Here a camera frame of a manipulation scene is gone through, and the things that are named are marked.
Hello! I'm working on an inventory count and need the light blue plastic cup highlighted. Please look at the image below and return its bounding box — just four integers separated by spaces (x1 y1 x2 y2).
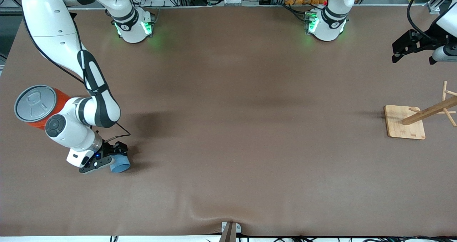
109 153 131 173

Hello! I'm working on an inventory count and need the wooden cup rack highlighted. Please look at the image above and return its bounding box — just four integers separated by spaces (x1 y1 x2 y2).
384 80 457 140

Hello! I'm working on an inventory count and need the large orange can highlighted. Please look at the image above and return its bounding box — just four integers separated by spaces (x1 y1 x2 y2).
14 85 72 130

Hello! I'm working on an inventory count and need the brown table cloth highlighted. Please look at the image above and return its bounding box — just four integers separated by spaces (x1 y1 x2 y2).
0 5 457 237

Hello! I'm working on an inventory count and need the white power strip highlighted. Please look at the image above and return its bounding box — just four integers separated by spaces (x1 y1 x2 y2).
207 0 260 6

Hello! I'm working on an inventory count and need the black left camera cable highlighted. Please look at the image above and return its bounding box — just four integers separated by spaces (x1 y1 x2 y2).
407 0 435 42

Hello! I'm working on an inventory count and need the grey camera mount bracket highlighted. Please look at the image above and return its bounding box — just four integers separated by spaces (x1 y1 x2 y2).
219 221 242 242

